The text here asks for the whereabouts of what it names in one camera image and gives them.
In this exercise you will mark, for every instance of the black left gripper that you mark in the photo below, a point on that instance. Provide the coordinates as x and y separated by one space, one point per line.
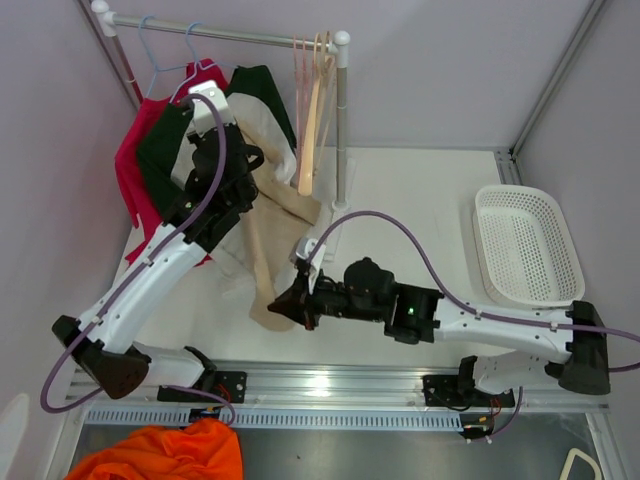
194 137

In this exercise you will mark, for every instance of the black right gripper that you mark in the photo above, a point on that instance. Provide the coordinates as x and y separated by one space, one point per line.
292 304

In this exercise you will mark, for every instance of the beige t shirt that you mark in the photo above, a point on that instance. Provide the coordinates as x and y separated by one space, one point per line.
278 219

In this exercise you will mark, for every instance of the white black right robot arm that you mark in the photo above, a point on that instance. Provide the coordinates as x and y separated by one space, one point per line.
567 347

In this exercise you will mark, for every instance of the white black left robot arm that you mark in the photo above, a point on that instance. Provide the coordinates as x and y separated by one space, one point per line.
102 340

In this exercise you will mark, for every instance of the pink plastic hanger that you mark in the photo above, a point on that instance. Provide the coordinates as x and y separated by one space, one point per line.
301 77

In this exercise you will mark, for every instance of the green white raglan shirt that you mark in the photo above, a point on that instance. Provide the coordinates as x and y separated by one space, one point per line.
177 167

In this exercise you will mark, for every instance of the red t shirt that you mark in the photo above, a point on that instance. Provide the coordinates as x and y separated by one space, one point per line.
134 192

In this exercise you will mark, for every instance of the beige empty hanger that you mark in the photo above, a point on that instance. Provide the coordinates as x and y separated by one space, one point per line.
320 66

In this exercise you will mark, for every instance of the orange cloth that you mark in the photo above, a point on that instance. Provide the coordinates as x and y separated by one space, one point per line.
206 449

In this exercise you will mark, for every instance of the white clothes rack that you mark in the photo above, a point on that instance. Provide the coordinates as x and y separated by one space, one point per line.
203 120

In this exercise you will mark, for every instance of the white perforated laundry basket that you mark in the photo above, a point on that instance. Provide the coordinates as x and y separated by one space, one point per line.
525 251

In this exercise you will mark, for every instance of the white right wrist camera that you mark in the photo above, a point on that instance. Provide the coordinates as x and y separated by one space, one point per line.
308 250

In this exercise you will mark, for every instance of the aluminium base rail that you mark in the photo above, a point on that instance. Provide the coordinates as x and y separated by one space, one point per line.
301 397

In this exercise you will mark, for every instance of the aluminium corner frame post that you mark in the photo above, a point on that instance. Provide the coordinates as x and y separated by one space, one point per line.
507 157

